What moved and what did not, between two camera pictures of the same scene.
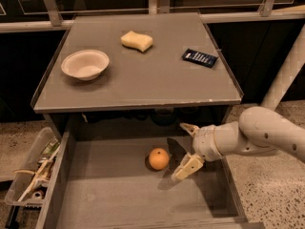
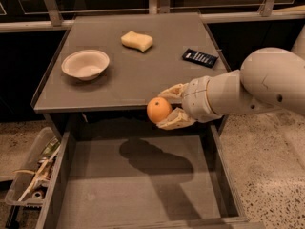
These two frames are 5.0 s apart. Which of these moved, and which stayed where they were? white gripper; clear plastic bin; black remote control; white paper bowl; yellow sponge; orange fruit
Moved: white gripper; orange fruit
Stayed: white paper bowl; yellow sponge; black remote control; clear plastic bin
